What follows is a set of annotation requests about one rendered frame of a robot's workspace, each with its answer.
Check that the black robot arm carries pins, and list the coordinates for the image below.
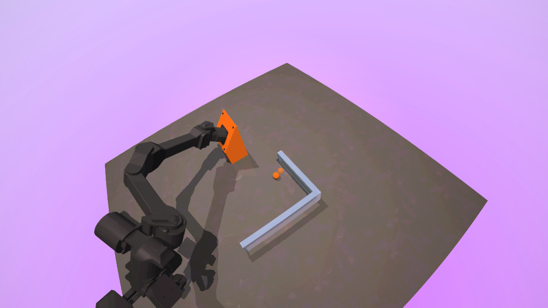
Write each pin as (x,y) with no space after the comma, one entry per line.
(123,233)

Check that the clear l-shaped low wall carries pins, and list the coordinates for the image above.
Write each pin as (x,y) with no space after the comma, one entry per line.
(291,217)

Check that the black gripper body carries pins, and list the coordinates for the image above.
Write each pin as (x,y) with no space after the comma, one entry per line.
(113,300)

